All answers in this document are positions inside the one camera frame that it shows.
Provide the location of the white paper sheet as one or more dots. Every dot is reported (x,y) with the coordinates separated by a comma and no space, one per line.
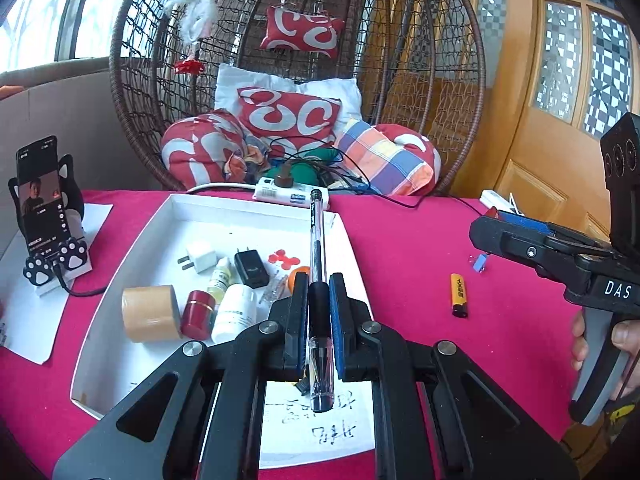
(30,320)

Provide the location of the small red jar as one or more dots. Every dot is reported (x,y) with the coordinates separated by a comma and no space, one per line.
(197,317)

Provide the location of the black smartphone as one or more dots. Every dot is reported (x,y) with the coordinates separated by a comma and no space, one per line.
(40,200)

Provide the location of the red plastic piece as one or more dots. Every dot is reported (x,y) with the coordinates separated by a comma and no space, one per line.
(281,258)

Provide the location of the person's right hand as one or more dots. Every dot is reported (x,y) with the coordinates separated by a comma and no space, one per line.
(631,337)

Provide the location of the red and white cushions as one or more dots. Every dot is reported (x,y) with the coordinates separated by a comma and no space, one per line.
(280,82)

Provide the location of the floral cloth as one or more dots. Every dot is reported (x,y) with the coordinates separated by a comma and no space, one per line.
(245,160)

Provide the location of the round red-white cushion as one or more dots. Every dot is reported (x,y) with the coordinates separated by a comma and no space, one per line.
(415,140)

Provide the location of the red hanging ornament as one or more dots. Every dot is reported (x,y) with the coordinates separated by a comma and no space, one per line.
(189,66)

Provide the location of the white charger plug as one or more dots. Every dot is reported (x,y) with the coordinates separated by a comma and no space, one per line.
(201,256)

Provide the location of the magenta tablecloth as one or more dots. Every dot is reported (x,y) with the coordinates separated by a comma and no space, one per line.
(415,320)

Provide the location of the small orange ball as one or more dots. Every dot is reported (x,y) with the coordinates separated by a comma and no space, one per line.
(298,276)

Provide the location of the clear ballpoint pen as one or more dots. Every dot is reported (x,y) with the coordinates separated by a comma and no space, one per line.
(316,260)

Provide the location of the window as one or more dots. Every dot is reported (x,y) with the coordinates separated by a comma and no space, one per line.
(30,15)

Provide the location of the white feather decoration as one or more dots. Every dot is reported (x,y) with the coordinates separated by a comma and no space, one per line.
(200,15)

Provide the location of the white power bank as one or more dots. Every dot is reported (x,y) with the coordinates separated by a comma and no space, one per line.
(492,197)

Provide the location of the small hanging red-white cushion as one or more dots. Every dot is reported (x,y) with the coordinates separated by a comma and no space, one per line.
(300,30)

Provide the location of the yellow lighter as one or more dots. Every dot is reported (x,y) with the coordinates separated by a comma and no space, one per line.
(459,295)

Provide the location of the tan tape roll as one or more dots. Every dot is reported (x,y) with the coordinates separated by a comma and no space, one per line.
(150,317)

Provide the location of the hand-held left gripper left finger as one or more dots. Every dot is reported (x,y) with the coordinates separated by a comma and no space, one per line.
(299,310)

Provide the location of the black cat phone stand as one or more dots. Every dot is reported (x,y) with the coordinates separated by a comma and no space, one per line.
(55,260)

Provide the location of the square red-white cushion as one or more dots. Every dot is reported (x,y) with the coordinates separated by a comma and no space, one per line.
(285,117)

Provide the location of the small dropper bottle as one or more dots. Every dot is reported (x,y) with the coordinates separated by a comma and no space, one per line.
(220,282)

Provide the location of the plaid cushion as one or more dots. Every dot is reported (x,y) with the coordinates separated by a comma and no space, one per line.
(385,157)

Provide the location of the large red-white cushion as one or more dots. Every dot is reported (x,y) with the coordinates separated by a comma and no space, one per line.
(195,145)

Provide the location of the white plastic bottle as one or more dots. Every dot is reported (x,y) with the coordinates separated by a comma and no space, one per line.
(232,317)

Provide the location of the wicker hanging chair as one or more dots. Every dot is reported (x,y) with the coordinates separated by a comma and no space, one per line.
(425,60)

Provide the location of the brown plug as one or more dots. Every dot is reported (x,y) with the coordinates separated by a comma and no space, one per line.
(284,177)

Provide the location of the black charger plug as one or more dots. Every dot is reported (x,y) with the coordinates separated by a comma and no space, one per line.
(251,270)

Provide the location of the white tray box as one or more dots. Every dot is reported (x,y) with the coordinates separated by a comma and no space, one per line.
(150,240)

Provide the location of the white power strip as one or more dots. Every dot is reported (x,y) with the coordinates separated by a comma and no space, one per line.
(280,195)

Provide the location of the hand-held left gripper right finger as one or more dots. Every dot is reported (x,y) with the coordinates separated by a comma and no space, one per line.
(340,320)

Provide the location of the green cloth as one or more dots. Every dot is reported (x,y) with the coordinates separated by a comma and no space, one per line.
(307,170)

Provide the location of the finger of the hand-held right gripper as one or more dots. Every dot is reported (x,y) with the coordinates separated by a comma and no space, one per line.
(525,222)
(520,247)

